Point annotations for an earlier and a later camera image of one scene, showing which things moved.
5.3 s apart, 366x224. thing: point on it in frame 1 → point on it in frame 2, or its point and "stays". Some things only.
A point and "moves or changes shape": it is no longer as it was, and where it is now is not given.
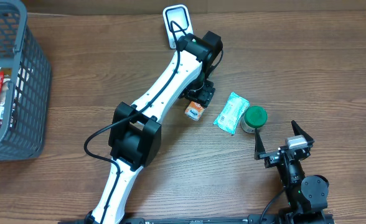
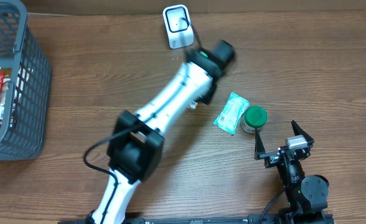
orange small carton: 194,111 moves or changes shape
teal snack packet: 231,113 stays
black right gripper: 280,154 stays
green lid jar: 254,117 stays
